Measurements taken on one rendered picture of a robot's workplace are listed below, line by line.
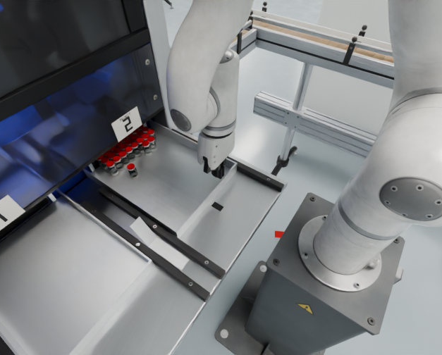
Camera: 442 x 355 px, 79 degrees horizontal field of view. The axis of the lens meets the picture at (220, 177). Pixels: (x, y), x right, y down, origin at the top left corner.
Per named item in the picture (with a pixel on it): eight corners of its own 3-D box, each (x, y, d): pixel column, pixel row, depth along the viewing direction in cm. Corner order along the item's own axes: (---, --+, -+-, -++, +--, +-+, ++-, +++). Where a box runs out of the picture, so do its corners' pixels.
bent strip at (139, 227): (135, 237, 64) (129, 225, 60) (144, 228, 66) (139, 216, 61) (181, 270, 59) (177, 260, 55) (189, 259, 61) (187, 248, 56)
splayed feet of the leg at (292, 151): (257, 191, 181) (260, 179, 170) (290, 148, 207) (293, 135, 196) (268, 197, 178) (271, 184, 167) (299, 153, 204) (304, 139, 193)
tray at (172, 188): (87, 176, 76) (82, 168, 74) (151, 127, 90) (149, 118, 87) (177, 239, 64) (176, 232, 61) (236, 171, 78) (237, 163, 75)
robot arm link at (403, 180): (412, 203, 51) (523, 94, 32) (388, 286, 41) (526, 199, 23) (349, 175, 55) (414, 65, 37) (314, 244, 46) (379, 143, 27)
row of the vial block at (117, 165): (109, 174, 77) (103, 163, 73) (153, 139, 86) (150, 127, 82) (114, 177, 76) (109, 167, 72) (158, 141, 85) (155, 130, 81)
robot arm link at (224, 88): (219, 135, 53) (244, 111, 58) (219, 74, 43) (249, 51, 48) (187, 120, 56) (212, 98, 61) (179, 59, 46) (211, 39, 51)
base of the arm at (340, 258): (388, 241, 66) (436, 199, 51) (366, 310, 56) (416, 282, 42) (315, 204, 73) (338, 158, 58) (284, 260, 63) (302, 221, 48)
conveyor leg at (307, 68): (273, 165, 186) (297, 58, 126) (278, 158, 191) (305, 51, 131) (284, 171, 183) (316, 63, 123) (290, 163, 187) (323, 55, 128)
